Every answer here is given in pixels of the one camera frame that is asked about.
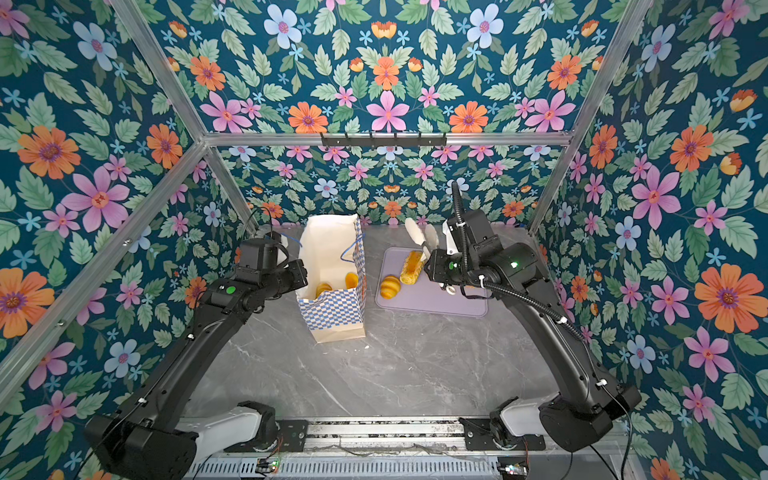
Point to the checkered paper bread bag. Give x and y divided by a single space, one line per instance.
331 246

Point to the long narrow striped bread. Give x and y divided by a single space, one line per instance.
323 288

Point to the white perforated cable duct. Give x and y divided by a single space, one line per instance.
423 467

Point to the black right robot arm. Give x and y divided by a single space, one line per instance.
588 398

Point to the yellow orange mango bread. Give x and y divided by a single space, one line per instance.
351 280

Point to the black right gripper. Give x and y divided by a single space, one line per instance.
436 268

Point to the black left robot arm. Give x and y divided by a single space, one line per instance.
142 440

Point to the black hook rail bracket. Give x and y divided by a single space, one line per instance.
371 140

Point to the lavender plastic tray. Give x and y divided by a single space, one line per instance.
425 296

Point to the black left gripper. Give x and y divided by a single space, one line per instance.
301 274

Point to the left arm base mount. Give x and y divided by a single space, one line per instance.
273 434

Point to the small round striped bun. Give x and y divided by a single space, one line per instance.
390 286

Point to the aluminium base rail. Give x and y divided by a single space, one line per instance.
366 437

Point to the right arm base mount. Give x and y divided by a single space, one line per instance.
512 426

